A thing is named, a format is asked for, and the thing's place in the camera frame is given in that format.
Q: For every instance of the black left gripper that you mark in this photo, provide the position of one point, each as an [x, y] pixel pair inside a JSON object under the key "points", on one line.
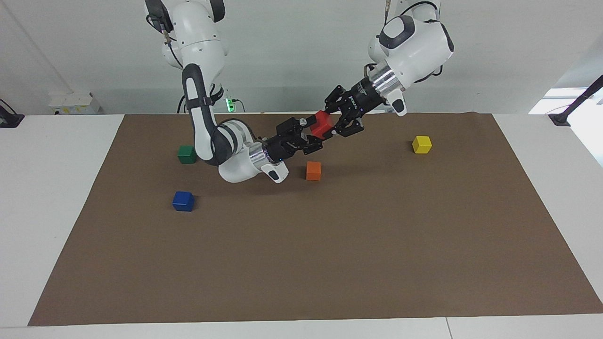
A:
{"points": [[360, 96]]}

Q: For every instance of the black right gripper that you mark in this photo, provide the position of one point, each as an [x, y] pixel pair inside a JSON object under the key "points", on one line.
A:
{"points": [[281, 146]]}

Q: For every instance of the red wooden block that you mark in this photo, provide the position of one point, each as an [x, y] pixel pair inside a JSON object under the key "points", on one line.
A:
{"points": [[322, 125]]}

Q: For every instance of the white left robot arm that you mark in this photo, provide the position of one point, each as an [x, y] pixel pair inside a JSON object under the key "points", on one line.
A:
{"points": [[414, 42]]}

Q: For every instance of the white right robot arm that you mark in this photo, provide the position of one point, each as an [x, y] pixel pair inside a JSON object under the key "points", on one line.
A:
{"points": [[200, 42]]}

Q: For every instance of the orange wooden block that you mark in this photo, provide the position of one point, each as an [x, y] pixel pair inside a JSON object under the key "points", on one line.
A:
{"points": [[313, 171]]}

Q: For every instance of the yellow wooden block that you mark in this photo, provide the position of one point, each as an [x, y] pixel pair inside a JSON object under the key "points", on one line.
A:
{"points": [[422, 144]]}

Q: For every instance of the green wooden block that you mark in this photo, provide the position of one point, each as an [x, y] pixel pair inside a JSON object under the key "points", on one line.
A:
{"points": [[187, 154]]}

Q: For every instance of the blue wooden block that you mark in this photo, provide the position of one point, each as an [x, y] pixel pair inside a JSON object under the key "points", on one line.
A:
{"points": [[183, 201]]}

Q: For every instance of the brown table mat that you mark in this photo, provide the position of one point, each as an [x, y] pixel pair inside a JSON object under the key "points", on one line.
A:
{"points": [[330, 245]]}

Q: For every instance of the black table clamp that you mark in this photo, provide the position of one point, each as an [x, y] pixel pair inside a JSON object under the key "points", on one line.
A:
{"points": [[9, 117]]}

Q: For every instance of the white wall box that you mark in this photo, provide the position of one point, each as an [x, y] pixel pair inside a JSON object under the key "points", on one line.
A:
{"points": [[75, 102]]}

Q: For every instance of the black camera stand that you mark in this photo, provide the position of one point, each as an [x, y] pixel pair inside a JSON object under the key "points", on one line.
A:
{"points": [[577, 101]]}

